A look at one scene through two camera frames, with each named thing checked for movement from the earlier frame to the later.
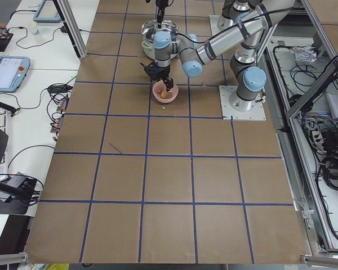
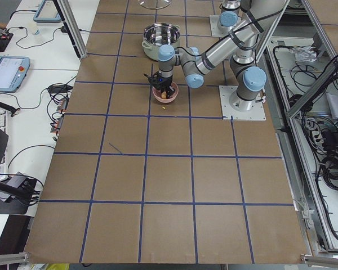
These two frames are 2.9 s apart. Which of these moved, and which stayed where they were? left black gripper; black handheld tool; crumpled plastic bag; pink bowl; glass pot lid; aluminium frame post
Moved: glass pot lid; left black gripper
Stayed: crumpled plastic bag; pink bowl; aluminium frame post; black handheld tool
